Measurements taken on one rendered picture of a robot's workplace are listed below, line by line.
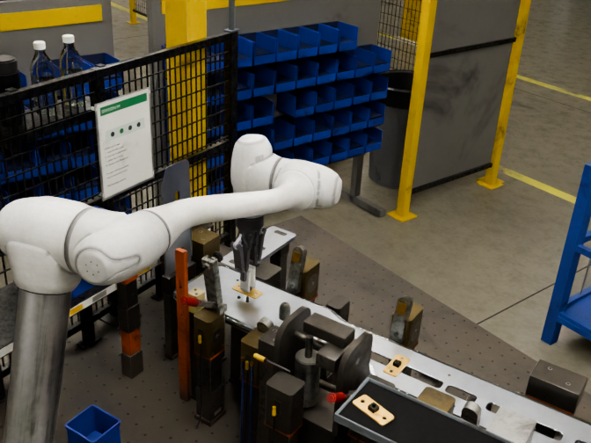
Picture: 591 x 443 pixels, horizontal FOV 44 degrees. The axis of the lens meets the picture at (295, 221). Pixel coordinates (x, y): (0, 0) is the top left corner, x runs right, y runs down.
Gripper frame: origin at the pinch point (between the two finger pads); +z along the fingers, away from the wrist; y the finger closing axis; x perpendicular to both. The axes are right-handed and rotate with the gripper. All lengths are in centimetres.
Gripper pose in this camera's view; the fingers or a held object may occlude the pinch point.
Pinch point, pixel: (247, 278)
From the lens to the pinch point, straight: 202.7
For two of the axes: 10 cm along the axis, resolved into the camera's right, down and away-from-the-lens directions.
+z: -0.6, 8.8, 4.7
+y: 5.5, -3.6, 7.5
